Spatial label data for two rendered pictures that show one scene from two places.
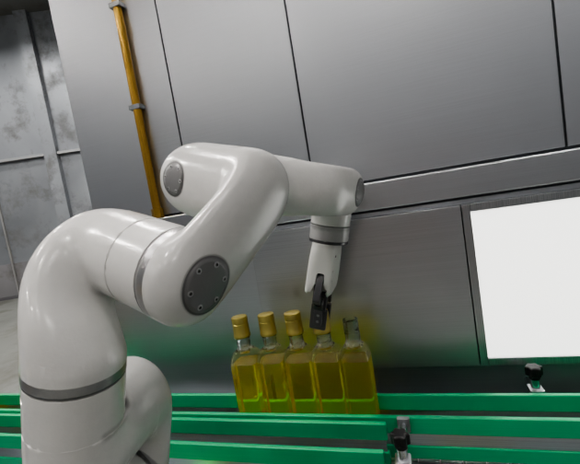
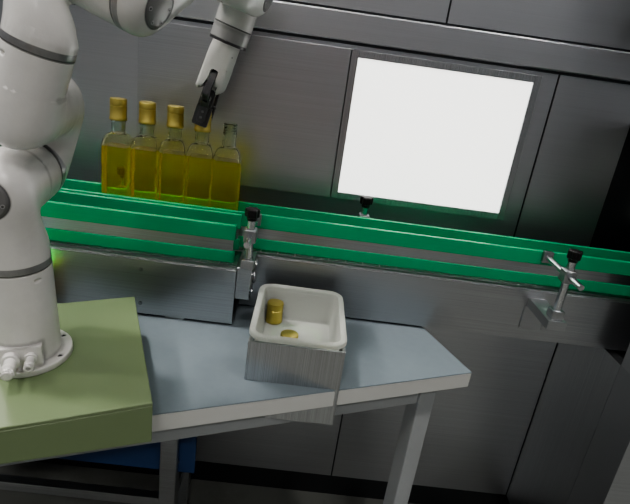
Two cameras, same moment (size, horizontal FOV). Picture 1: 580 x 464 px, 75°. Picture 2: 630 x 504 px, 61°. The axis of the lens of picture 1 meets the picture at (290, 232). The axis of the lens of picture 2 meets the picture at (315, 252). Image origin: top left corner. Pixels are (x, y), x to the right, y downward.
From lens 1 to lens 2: 0.45 m
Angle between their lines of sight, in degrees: 25
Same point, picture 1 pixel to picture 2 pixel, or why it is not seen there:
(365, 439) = not seen: hidden behind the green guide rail
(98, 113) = not seen: outside the picture
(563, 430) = (370, 236)
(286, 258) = (176, 56)
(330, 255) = (227, 54)
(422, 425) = (270, 222)
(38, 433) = (17, 77)
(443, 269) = (322, 105)
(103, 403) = (64, 74)
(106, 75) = not seen: outside the picture
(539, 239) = (403, 98)
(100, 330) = (69, 20)
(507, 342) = (355, 181)
